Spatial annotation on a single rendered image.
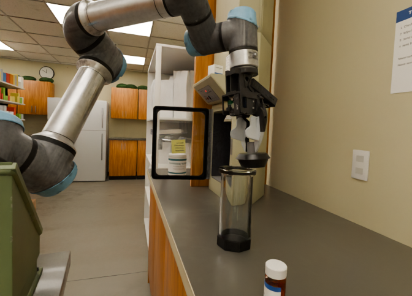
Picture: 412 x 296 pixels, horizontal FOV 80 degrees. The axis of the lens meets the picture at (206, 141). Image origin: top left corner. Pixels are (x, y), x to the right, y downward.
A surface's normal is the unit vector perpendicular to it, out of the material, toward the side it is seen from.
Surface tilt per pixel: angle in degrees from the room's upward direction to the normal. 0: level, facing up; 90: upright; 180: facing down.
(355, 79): 90
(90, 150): 90
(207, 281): 0
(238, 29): 90
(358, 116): 90
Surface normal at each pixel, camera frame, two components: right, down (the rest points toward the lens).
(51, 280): 0.04, -1.00
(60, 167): 0.95, -0.02
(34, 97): 0.29, 0.06
